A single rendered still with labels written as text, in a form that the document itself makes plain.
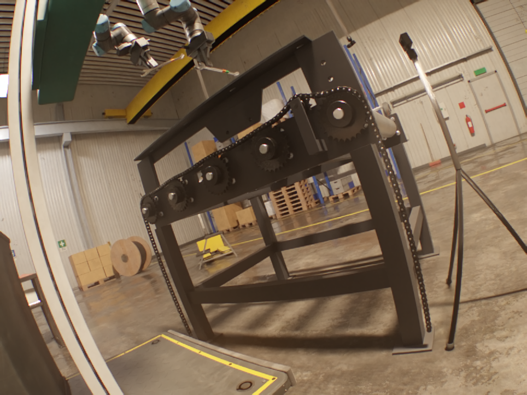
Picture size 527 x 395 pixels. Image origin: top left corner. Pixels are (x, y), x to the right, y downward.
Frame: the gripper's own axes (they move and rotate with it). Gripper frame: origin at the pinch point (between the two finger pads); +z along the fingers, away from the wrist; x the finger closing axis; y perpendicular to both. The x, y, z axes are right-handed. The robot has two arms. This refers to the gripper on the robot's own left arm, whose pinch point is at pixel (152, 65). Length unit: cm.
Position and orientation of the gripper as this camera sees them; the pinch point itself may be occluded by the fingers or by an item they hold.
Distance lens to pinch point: 134.2
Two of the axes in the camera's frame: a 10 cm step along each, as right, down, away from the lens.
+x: -5.2, 3.3, 7.9
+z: 6.7, 7.3, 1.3
